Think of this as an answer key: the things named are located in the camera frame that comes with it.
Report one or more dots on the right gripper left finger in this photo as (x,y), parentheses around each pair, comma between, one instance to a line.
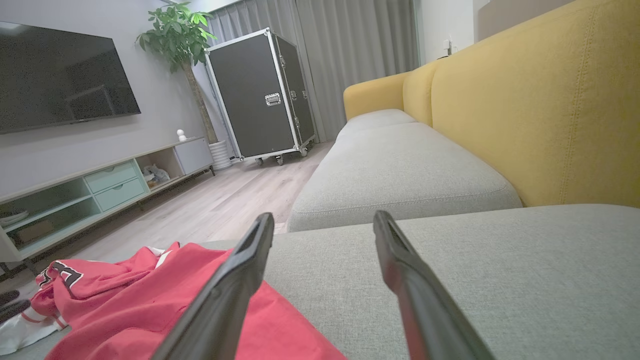
(225,310)

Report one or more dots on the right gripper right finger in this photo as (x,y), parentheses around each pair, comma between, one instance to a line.
(425,310)

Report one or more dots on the red Bulls 23 jersey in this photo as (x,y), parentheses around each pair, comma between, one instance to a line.
(125,310)

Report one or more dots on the large grey sofa seat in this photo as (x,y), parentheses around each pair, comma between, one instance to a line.
(525,280)

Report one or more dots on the white grey bundled items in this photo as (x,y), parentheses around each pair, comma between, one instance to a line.
(156,175)

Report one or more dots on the white ribbed plant pot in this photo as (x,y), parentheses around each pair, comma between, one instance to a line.
(221,155)

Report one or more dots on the mint green drawer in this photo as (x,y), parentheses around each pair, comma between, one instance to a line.
(111,177)
(120,194)

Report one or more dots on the grey cabinet door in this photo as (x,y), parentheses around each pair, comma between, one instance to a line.
(193,156)

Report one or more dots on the small white figurine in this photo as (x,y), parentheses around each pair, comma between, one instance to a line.
(181,135)

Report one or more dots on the brown box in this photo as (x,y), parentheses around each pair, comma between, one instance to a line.
(35,232)

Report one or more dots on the long pale TV cabinet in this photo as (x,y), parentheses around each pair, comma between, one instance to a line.
(65,176)

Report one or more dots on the dark slipper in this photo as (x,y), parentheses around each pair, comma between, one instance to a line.
(7,297)
(14,311)

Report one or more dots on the black wheeled flight case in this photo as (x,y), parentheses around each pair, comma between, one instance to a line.
(250,100)

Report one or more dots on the white dish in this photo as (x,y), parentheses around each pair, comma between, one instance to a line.
(12,218)

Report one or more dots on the light grey curtain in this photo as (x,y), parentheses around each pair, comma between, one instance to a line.
(360,45)

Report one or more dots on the green potted tree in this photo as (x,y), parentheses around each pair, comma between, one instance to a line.
(175,35)

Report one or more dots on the black flat screen television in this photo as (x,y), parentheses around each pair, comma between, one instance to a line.
(60,75)

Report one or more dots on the white wall plug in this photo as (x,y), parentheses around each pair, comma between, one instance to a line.
(449,46)

